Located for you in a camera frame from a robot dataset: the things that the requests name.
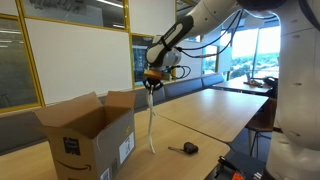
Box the brown cardboard box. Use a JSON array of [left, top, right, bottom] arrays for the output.
[[33, 90, 137, 180]]

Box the white rope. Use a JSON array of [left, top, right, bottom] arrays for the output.
[[146, 84, 157, 155]]

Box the black tool case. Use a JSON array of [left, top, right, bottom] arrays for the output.
[[204, 149, 268, 180]]

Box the brown chair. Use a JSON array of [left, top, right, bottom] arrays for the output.
[[244, 96, 280, 158]]

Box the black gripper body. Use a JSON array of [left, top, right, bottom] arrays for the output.
[[143, 78, 164, 86]]

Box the wooden side table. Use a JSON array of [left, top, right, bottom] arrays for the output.
[[212, 77, 272, 96]]

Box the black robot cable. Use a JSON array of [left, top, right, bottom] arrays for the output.
[[169, 9, 245, 80]]

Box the black measuring tape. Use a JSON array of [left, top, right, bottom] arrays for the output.
[[167, 141, 200, 155]]

